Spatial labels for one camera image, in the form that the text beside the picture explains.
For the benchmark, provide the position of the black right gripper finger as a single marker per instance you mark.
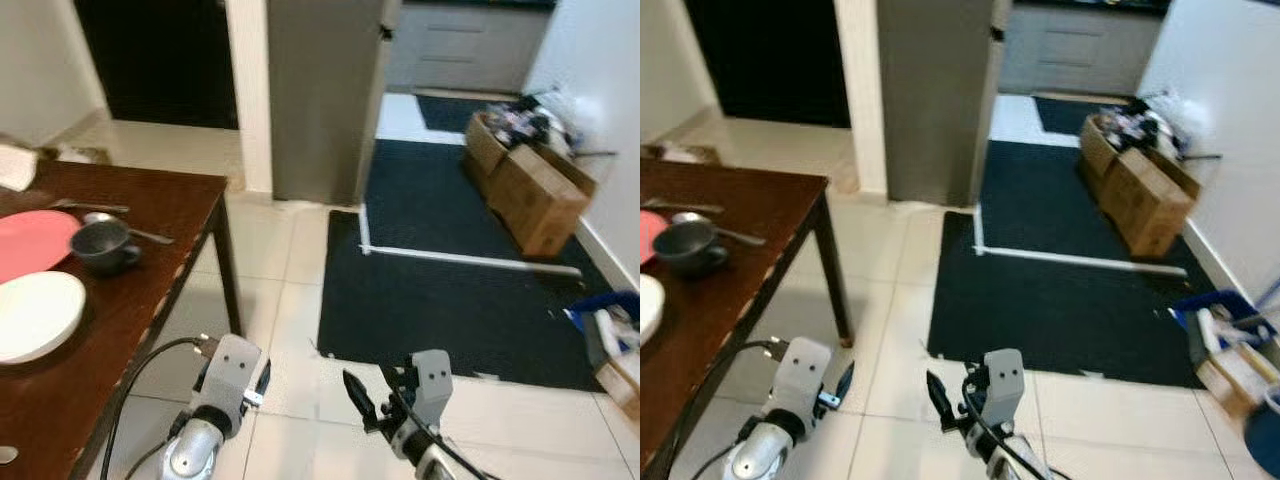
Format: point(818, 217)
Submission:
point(362, 405)
point(940, 405)

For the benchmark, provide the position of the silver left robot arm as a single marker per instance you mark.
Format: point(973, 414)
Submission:
point(752, 458)
point(190, 455)

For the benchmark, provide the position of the blue plastic basket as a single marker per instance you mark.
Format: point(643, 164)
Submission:
point(1215, 300)
point(600, 303)

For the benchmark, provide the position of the grey kitchen cabinet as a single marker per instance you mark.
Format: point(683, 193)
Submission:
point(1075, 45)
point(460, 45)

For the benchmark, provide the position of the white napkin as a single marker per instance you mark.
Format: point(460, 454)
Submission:
point(15, 168)

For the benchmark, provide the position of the white plate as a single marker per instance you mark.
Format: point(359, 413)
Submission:
point(35, 315)
point(650, 308)

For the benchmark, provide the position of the dark blue bucket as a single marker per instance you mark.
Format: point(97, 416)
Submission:
point(1265, 435)

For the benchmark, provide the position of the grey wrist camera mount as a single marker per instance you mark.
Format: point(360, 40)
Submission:
point(235, 370)
point(1004, 385)
point(800, 372)
point(432, 385)

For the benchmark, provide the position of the grey door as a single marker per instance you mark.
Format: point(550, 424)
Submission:
point(325, 100)
point(935, 100)

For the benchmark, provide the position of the dark brown wooden table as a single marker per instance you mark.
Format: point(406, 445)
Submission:
point(760, 290)
point(150, 290)

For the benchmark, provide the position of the small open cardboard box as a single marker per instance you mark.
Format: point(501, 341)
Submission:
point(620, 385)
point(1230, 385)

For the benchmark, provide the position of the white plastic bag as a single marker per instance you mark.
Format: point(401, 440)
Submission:
point(572, 112)
point(1190, 112)

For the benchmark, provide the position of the brown cardboard box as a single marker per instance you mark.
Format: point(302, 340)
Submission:
point(535, 205)
point(1145, 205)

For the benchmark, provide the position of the silver spoon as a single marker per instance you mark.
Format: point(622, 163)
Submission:
point(98, 217)
point(688, 217)

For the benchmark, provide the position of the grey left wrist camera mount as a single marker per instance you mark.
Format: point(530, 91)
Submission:
point(800, 372)
point(235, 370)

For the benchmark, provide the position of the pink plate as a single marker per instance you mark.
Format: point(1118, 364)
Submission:
point(30, 245)
point(650, 238)

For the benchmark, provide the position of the silver fork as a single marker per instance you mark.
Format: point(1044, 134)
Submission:
point(90, 206)
point(685, 207)

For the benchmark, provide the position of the dark grey mug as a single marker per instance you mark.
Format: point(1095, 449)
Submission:
point(100, 250)
point(685, 250)

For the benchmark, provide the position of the large black floor mat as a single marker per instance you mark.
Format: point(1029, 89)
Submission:
point(1050, 310)
point(440, 310)

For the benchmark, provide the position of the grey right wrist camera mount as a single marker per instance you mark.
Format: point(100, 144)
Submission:
point(432, 385)
point(1004, 385)

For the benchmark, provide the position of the small dark floor mat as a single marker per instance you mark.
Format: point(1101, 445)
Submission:
point(1065, 114)
point(445, 112)

